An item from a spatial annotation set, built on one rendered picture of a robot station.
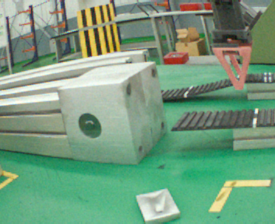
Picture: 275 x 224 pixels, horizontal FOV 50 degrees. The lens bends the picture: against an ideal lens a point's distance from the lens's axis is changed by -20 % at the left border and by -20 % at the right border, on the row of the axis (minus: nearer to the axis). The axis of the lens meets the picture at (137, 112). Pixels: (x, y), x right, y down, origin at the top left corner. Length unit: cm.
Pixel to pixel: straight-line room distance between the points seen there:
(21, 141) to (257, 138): 34
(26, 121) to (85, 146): 10
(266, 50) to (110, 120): 56
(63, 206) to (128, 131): 12
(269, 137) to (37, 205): 28
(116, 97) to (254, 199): 20
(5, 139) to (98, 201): 25
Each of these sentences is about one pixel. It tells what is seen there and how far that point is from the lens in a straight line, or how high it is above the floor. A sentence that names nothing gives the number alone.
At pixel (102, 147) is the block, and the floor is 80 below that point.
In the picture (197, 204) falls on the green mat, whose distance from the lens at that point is 31.
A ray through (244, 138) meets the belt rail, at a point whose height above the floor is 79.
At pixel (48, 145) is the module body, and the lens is 47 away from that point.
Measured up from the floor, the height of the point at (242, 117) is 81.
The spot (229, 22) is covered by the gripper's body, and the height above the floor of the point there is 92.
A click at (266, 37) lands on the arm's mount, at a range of 86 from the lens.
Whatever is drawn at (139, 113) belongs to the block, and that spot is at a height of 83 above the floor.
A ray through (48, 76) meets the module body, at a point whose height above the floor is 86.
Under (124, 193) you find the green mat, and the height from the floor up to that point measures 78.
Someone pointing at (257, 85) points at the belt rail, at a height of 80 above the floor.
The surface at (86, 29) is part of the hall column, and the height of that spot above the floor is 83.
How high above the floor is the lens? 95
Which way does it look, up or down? 17 degrees down
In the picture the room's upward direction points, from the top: 11 degrees counter-clockwise
